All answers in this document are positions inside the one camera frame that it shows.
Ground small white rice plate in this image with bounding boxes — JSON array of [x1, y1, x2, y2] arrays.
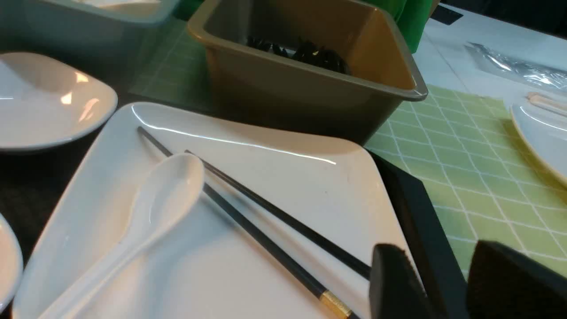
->
[[0, 52, 118, 153]]

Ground blue-grey plastic bin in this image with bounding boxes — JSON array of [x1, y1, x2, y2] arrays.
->
[[0, 0, 180, 67]]

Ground black chopstick upper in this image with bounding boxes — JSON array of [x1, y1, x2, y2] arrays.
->
[[200, 158, 371, 281]]

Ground black chopstick gold band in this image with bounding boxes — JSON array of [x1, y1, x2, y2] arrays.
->
[[137, 126, 361, 319]]

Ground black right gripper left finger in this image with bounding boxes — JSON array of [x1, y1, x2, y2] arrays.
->
[[369, 244, 437, 319]]

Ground clear plastic wrapper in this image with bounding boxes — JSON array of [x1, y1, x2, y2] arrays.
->
[[464, 42, 567, 94]]

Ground brown plastic bin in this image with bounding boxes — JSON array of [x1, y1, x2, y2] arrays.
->
[[187, 0, 428, 144]]

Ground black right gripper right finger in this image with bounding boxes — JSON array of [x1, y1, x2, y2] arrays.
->
[[466, 240, 567, 319]]

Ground black chopsticks pile in bin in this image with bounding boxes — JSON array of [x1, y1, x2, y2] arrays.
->
[[246, 36, 352, 75]]

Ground white ceramic soup spoon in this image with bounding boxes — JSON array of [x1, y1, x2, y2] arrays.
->
[[40, 153, 205, 319]]

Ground white plate far right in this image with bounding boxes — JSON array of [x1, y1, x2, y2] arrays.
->
[[509, 91, 567, 184]]

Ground small white dish near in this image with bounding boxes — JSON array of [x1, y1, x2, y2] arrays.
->
[[0, 215, 23, 313]]

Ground black serving tray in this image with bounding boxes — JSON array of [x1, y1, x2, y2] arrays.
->
[[1, 94, 466, 319]]

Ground green grid table mat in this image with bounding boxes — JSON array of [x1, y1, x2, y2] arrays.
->
[[128, 18, 567, 280]]

